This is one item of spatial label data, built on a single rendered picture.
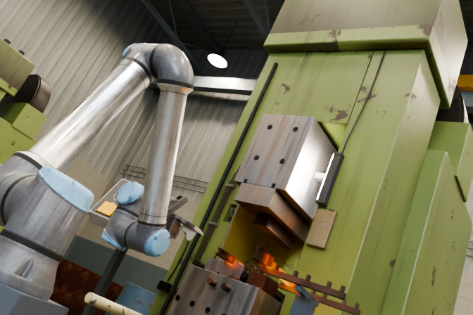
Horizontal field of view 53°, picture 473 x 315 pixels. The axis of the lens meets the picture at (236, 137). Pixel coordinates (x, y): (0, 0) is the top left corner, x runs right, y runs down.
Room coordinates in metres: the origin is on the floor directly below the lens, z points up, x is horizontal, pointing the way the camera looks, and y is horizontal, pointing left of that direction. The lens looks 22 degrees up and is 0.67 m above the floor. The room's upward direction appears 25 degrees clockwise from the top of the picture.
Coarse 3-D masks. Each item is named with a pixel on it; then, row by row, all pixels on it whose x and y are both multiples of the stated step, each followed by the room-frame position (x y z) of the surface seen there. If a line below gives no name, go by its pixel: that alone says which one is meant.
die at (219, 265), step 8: (208, 264) 2.19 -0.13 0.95; (216, 264) 2.17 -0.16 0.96; (224, 264) 2.14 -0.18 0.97; (232, 264) 2.11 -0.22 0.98; (240, 264) 2.09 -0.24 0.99; (216, 272) 2.15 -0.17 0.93; (224, 272) 2.13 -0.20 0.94; (232, 272) 2.10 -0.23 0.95; (240, 272) 2.08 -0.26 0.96; (240, 280) 2.08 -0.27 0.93
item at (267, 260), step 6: (258, 246) 1.56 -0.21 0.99; (258, 252) 1.56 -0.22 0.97; (264, 252) 1.59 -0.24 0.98; (258, 258) 1.57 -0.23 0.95; (264, 258) 1.60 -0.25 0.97; (270, 258) 1.61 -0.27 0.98; (264, 264) 1.60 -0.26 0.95; (270, 264) 1.62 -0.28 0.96; (282, 270) 1.72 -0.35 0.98; (288, 282) 1.79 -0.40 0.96
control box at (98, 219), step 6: (120, 180) 2.47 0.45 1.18; (126, 180) 2.47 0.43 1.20; (114, 186) 2.45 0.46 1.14; (120, 186) 2.45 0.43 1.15; (108, 192) 2.42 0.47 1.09; (114, 192) 2.42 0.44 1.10; (102, 198) 2.40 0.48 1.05; (108, 198) 2.40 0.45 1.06; (114, 198) 2.39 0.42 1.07; (96, 204) 2.38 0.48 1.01; (114, 204) 2.37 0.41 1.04; (90, 210) 2.35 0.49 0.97; (90, 216) 2.37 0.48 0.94; (96, 216) 2.35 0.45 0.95; (102, 216) 2.33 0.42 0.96; (90, 222) 2.41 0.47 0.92; (96, 222) 2.38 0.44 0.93; (102, 222) 2.36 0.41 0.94
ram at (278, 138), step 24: (264, 120) 2.22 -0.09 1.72; (288, 120) 2.13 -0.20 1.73; (312, 120) 2.04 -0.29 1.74; (264, 144) 2.18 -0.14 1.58; (288, 144) 2.09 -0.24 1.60; (312, 144) 2.09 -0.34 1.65; (240, 168) 2.23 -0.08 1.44; (264, 168) 2.14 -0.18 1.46; (288, 168) 2.06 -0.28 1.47; (312, 168) 2.15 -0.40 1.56; (288, 192) 2.06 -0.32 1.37; (312, 192) 2.21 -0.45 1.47; (312, 216) 2.27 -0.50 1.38
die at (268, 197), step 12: (240, 192) 2.19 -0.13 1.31; (252, 192) 2.15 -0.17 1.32; (264, 192) 2.11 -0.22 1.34; (276, 192) 2.08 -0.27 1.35; (240, 204) 2.23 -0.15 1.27; (252, 204) 2.14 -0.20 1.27; (264, 204) 2.09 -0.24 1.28; (276, 204) 2.11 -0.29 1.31; (288, 204) 2.18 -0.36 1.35; (252, 216) 2.34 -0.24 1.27; (276, 216) 2.15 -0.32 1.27; (288, 216) 2.21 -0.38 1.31; (300, 216) 2.28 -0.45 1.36; (288, 228) 2.26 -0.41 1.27; (300, 228) 2.31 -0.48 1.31; (300, 240) 2.39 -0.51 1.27
